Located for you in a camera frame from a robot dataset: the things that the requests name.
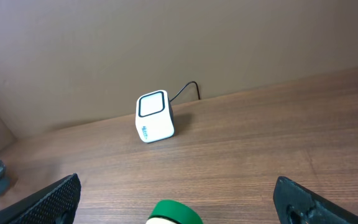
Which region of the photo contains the black scanner cable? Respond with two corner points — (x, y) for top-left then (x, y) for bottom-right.
(169, 80), (201, 103)

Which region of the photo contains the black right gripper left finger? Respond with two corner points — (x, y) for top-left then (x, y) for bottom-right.
(0, 173), (81, 224)

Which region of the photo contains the white barcode scanner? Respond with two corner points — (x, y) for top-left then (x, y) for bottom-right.
(135, 90), (175, 143)

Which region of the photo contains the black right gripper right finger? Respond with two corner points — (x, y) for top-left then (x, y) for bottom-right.
(273, 176), (358, 224)

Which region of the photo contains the green lid jar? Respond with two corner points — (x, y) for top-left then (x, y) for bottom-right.
(145, 200), (203, 224)

